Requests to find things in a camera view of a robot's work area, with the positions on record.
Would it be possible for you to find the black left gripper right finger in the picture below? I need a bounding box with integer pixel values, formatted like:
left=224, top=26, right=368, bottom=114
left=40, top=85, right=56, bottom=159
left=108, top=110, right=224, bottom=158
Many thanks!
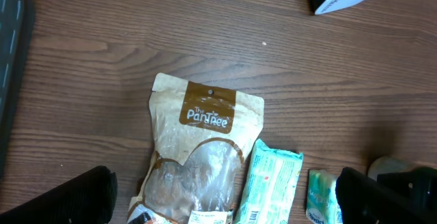
left=336, top=167, right=436, bottom=224

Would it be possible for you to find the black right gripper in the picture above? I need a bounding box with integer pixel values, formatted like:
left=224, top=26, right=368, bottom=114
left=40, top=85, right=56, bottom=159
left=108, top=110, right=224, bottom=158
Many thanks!
left=377, top=167, right=436, bottom=213

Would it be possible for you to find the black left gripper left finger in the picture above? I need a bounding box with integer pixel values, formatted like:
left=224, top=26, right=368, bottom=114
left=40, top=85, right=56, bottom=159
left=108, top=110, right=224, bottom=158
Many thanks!
left=1, top=165, right=117, bottom=224

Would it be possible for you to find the green white can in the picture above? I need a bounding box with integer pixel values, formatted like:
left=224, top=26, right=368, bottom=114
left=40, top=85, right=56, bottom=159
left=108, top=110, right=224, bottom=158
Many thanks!
left=367, top=156, right=417, bottom=180

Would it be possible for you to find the teal white tissue pack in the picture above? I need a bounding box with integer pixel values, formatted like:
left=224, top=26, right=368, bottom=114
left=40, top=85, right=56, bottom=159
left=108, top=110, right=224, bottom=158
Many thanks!
left=306, top=169, right=343, bottom=224

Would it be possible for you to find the mint green tissue pack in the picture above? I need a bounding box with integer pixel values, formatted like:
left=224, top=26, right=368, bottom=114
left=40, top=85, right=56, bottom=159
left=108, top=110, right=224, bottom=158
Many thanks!
left=234, top=139, right=304, bottom=224

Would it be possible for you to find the brown white snack bag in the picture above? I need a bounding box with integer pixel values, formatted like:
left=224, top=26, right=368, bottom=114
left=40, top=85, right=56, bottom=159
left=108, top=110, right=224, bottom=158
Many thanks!
left=127, top=73, right=264, bottom=223

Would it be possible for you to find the dark grey plastic basket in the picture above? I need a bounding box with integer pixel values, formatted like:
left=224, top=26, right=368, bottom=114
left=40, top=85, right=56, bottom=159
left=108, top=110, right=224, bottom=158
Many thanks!
left=1, top=0, right=36, bottom=175

